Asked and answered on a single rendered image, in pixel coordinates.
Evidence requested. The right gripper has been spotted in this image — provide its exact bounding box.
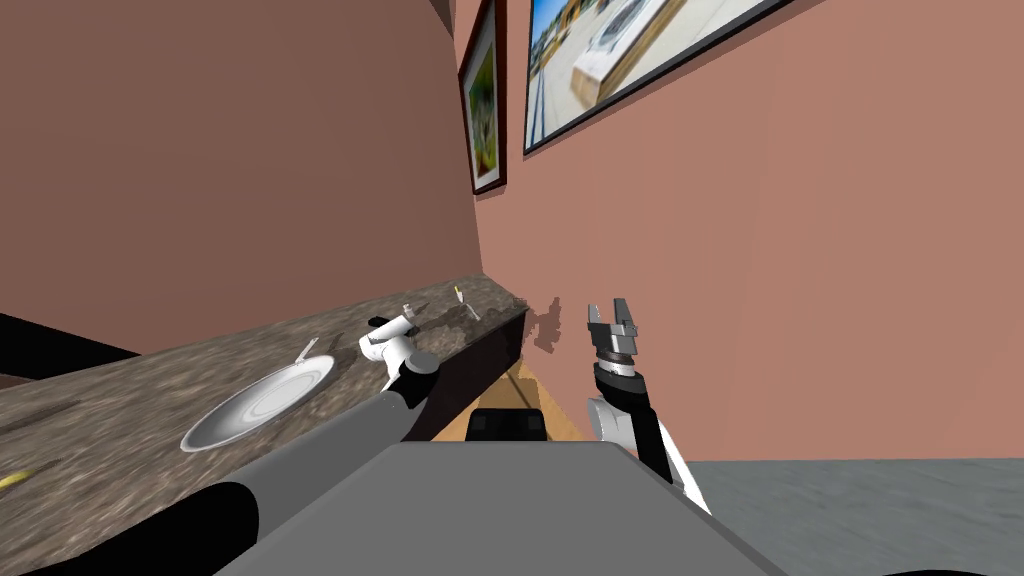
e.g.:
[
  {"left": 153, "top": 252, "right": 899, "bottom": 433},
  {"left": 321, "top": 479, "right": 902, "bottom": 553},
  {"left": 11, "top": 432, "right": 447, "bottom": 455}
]
[{"left": 587, "top": 297, "right": 641, "bottom": 358}]

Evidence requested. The white plate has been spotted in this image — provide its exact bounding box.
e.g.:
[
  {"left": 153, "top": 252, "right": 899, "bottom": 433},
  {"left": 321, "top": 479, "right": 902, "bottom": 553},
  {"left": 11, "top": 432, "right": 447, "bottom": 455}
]
[{"left": 179, "top": 354, "right": 337, "bottom": 454}]

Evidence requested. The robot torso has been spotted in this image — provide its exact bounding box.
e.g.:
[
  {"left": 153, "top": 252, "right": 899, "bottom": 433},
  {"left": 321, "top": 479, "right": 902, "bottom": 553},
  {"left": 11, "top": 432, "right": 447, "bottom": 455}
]
[{"left": 211, "top": 407, "right": 791, "bottom": 576}]

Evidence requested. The brown-framed green picture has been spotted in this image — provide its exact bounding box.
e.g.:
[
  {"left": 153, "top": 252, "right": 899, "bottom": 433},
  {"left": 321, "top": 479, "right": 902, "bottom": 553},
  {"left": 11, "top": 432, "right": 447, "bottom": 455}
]
[{"left": 457, "top": 0, "right": 509, "bottom": 197}]

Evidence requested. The black-framed street picture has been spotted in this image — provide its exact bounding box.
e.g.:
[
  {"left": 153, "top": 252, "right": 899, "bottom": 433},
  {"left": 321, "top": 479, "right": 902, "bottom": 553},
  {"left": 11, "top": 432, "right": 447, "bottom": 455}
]
[{"left": 523, "top": 0, "right": 798, "bottom": 157}]

